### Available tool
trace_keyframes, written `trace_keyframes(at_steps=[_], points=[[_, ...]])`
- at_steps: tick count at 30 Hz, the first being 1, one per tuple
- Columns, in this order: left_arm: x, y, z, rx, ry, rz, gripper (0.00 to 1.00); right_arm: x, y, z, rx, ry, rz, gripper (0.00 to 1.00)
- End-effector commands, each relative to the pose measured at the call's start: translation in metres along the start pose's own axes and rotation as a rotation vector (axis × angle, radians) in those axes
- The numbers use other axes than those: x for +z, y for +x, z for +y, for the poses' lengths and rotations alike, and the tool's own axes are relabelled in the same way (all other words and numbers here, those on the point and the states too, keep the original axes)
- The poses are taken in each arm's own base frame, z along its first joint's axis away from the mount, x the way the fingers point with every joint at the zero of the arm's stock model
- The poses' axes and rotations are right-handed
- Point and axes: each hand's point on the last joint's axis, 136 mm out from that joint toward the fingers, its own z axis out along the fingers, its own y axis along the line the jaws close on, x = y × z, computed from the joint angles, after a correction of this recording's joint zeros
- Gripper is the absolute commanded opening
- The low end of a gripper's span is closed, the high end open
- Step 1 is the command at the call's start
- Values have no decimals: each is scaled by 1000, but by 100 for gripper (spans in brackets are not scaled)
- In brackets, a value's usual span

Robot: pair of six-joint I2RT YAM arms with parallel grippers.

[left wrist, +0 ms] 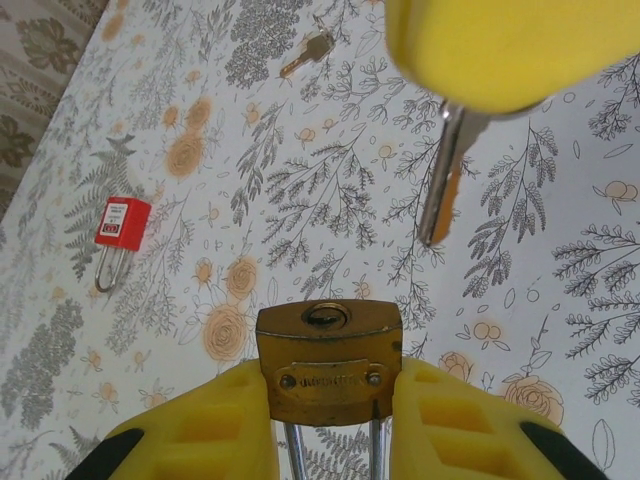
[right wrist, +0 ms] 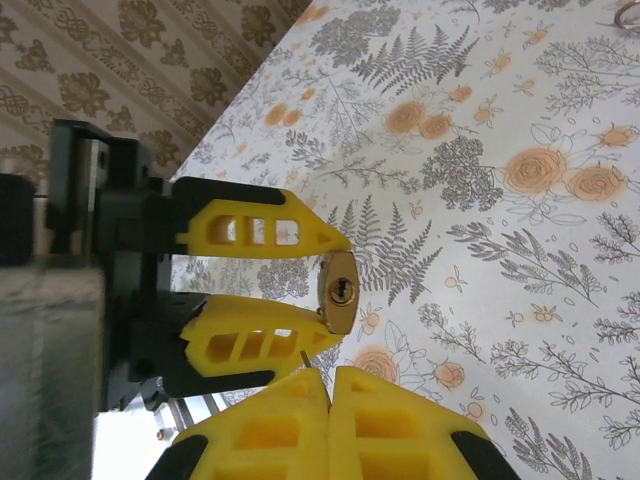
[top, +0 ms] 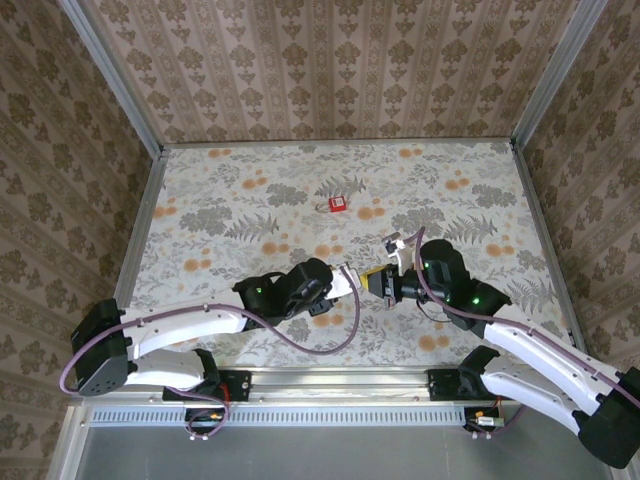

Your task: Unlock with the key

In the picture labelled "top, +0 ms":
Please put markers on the red padlock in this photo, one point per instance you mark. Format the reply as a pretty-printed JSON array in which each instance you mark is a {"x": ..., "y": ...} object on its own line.
[{"x": 337, "y": 204}]

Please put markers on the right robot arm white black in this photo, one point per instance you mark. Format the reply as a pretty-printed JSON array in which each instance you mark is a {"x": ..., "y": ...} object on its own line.
[{"x": 540, "y": 350}]

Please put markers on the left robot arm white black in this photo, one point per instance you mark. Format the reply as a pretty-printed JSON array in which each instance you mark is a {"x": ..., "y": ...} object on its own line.
[{"x": 190, "y": 322}]

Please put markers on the grey metal panel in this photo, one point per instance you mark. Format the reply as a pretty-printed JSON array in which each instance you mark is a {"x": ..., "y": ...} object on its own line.
[{"x": 325, "y": 455}]

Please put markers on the aluminium mounting rail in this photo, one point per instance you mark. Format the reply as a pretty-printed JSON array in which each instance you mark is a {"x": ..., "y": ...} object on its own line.
[{"x": 340, "y": 385}]

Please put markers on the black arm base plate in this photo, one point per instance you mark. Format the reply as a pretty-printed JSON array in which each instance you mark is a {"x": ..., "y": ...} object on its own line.
[
  {"x": 240, "y": 385},
  {"x": 442, "y": 385}
]

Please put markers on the aluminium table edge rail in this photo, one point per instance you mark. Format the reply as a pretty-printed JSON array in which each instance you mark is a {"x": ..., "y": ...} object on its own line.
[
  {"x": 340, "y": 143},
  {"x": 540, "y": 220},
  {"x": 145, "y": 220}
]

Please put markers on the aluminium frame post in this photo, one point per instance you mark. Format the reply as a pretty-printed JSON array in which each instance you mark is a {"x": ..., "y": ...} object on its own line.
[
  {"x": 120, "y": 90},
  {"x": 560, "y": 75}
]

